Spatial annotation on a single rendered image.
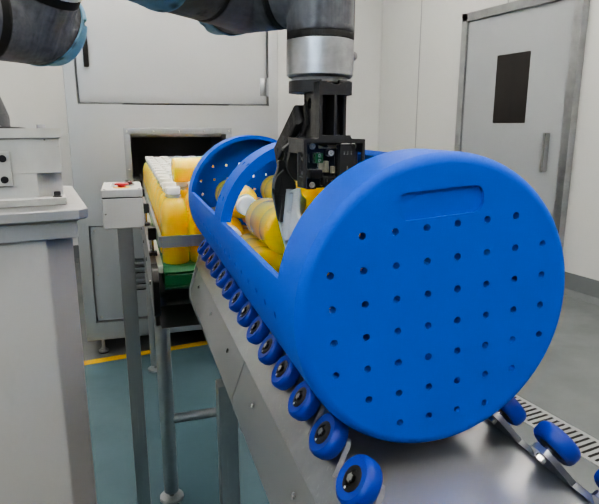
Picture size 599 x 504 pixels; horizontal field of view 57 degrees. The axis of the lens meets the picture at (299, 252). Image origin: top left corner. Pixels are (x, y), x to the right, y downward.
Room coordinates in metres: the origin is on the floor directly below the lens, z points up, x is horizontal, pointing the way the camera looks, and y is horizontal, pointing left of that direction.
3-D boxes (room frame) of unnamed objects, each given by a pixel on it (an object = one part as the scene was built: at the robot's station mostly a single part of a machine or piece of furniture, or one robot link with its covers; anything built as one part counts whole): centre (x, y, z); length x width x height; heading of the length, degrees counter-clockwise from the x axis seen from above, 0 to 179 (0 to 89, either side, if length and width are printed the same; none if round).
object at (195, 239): (1.45, 0.16, 0.96); 0.40 x 0.01 x 0.03; 107
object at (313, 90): (0.64, -0.03, 1.24); 0.09 x 0.08 x 0.12; 17
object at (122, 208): (1.49, 0.47, 1.05); 0.20 x 0.10 x 0.10; 17
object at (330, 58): (0.65, -0.03, 1.32); 0.08 x 0.08 x 0.05
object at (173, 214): (1.44, 0.33, 0.99); 0.07 x 0.07 x 0.19
